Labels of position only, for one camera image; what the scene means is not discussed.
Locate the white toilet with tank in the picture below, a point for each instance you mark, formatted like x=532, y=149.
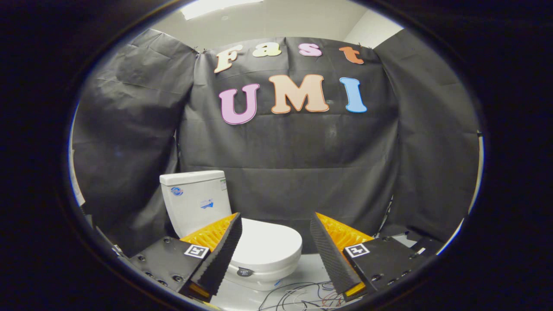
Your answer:
x=194, y=207

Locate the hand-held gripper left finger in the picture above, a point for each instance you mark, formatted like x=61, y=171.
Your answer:
x=222, y=252

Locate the white toilet lid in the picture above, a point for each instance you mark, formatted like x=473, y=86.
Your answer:
x=268, y=246

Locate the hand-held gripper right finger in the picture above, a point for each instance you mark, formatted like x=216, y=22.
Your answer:
x=329, y=255

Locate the black box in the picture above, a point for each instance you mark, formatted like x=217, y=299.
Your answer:
x=432, y=247

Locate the black backdrop cloth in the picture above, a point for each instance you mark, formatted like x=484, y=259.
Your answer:
x=281, y=147

